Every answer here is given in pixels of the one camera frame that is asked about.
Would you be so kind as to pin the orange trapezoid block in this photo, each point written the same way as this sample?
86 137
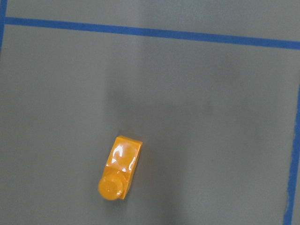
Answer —
120 168

